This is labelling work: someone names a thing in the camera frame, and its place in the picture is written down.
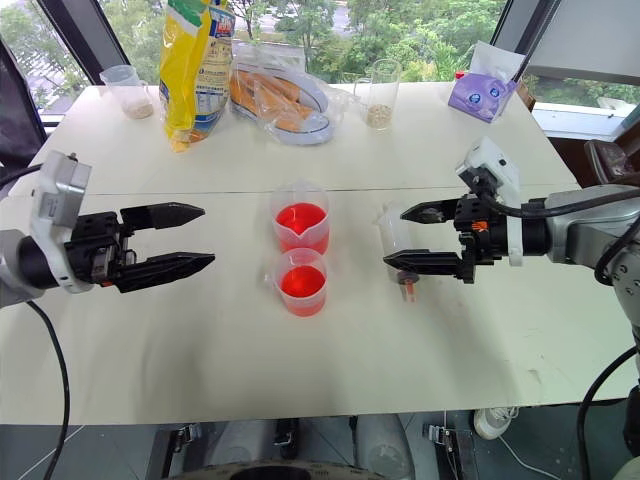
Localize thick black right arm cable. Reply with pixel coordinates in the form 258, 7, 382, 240
574, 344, 640, 480

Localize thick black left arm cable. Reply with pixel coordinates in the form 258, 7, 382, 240
24, 298, 71, 480

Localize black metal table clamp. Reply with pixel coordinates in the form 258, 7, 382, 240
272, 418, 302, 448
422, 421, 460, 449
167, 422, 203, 454

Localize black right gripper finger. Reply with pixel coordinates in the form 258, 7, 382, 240
382, 249, 469, 279
399, 197, 462, 226

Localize yellow snack bag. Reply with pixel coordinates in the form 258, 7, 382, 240
158, 0, 237, 154

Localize purple tissue pack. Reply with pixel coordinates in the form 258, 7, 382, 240
446, 40, 527, 125

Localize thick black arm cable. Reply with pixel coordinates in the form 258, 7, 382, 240
24, 298, 71, 480
574, 344, 640, 480

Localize white window panel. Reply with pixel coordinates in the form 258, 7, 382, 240
524, 0, 640, 87

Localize tall glass with beans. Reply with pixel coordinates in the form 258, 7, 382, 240
352, 58, 401, 133

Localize orange shoes in plastic bag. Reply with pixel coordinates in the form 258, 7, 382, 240
228, 42, 369, 147

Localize small beaker red liquid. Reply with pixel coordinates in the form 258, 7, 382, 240
262, 247, 329, 318

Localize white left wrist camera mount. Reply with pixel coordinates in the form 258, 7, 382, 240
25, 149, 95, 295

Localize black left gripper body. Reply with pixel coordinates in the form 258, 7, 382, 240
63, 210, 140, 289

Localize black mesh chair back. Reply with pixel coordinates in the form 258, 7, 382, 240
0, 37, 50, 174

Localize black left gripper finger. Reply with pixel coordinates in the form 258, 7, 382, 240
115, 252, 217, 295
119, 201, 207, 233

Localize large beaker red liquid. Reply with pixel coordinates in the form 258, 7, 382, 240
270, 179, 332, 257

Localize clear measuring cup with grains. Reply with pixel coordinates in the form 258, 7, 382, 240
98, 64, 156, 121

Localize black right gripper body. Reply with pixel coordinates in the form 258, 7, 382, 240
455, 192, 512, 285

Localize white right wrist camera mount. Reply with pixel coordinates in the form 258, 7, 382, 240
454, 137, 526, 269

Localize grey rounded robot leg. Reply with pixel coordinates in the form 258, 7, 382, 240
348, 412, 417, 480

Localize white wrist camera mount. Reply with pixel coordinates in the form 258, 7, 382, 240
25, 149, 95, 295
454, 137, 526, 269

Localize brown leather chair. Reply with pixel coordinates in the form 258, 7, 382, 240
583, 138, 640, 190

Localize black window frame pillar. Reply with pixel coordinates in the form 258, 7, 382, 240
488, 0, 562, 81
35, 0, 127, 87

